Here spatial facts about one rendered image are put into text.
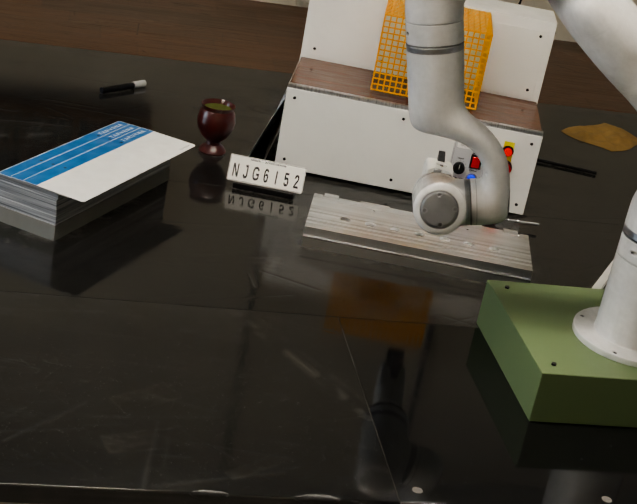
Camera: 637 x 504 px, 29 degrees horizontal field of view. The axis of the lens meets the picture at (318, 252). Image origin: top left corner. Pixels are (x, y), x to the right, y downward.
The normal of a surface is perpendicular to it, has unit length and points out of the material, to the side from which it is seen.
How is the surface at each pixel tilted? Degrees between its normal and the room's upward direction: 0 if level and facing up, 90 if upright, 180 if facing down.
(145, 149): 0
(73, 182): 0
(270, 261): 0
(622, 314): 90
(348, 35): 90
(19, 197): 90
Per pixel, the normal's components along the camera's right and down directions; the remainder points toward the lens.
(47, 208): -0.40, 0.32
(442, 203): -0.06, 0.17
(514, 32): -0.11, 0.40
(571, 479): 0.17, -0.90
